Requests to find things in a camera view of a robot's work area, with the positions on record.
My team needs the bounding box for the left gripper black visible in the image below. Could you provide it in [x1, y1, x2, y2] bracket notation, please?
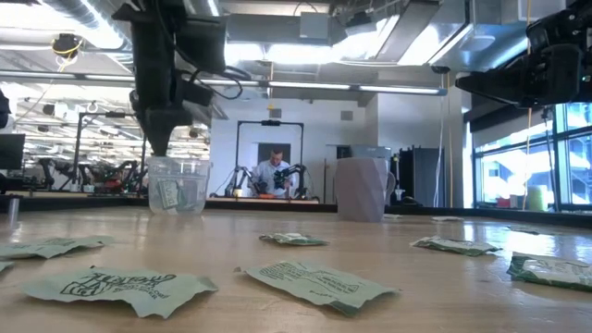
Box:
[129, 59, 215, 158]

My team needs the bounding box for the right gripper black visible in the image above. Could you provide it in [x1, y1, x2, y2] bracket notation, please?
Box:
[455, 43, 585, 108]

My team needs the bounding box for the clear plastic cup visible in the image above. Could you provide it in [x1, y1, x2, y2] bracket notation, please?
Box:
[146, 155, 212, 216]

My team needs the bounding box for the person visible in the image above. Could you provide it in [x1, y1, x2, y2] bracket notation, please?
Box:
[252, 146, 296, 198]

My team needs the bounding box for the black cabinet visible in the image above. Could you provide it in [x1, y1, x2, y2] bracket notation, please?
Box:
[397, 146, 447, 208]

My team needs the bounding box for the yellow-green cylinder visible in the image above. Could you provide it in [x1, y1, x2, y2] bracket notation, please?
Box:
[526, 184, 550, 213]

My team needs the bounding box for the grey cabinet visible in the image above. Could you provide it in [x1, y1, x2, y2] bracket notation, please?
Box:
[349, 144, 393, 161]

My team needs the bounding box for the long ceiling light strip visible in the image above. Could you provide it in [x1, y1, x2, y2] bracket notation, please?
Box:
[0, 68, 449, 97]

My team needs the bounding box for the black monitor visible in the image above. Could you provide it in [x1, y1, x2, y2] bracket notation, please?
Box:
[0, 132, 27, 171]

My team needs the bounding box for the lavender faceted mug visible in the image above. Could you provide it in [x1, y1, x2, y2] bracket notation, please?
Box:
[334, 156, 397, 223]

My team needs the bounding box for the grey ceiling box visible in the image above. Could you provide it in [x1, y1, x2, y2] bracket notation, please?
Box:
[299, 10, 331, 41]

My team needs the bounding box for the black workstation frame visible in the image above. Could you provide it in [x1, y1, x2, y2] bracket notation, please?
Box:
[234, 118, 306, 200]
[71, 109, 149, 193]

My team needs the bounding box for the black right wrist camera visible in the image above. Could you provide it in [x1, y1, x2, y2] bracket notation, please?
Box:
[525, 2, 592, 52]

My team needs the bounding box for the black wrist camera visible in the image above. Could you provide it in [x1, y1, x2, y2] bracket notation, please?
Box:
[525, 2, 592, 52]
[174, 15, 228, 74]

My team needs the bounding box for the black looped gripper cable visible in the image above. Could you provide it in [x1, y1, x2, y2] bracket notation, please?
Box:
[154, 0, 245, 102]

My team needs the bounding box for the dark window frame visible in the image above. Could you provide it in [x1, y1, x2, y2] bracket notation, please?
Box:
[471, 101, 592, 214]

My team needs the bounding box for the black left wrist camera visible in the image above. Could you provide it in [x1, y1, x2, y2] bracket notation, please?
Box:
[174, 15, 228, 74]

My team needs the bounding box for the silver ceiling duct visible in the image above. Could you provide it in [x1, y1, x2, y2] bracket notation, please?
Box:
[374, 0, 524, 66]
[41, 0, 129, 50]

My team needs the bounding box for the ceiling spool with yellow cable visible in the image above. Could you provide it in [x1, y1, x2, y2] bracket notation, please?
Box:
[50, 31, 85, 61]

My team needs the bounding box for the black aluminium table frame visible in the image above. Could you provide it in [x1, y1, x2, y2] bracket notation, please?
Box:
[0, 193, 592, 228]

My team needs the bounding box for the silver metal post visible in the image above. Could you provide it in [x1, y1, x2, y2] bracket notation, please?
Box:
[6, 193, 22, 228]

